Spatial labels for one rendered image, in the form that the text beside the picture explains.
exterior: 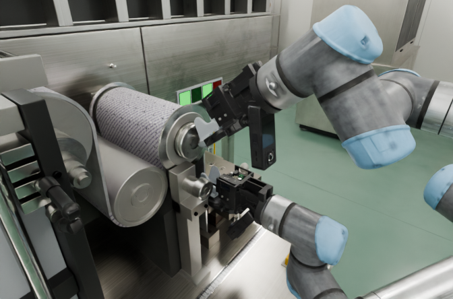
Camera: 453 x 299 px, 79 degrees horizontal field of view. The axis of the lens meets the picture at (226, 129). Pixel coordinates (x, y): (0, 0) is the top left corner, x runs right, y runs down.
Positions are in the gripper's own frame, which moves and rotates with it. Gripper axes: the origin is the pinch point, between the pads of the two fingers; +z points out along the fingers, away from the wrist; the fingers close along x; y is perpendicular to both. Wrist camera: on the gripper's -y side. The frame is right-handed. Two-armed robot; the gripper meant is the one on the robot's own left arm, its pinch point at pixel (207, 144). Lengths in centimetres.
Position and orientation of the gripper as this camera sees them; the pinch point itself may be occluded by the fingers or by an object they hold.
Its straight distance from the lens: 56.9
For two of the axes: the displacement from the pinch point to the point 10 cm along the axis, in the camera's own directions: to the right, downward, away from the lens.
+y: -5.0, -8.6, 0.3
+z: -6.0, 3.7, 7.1
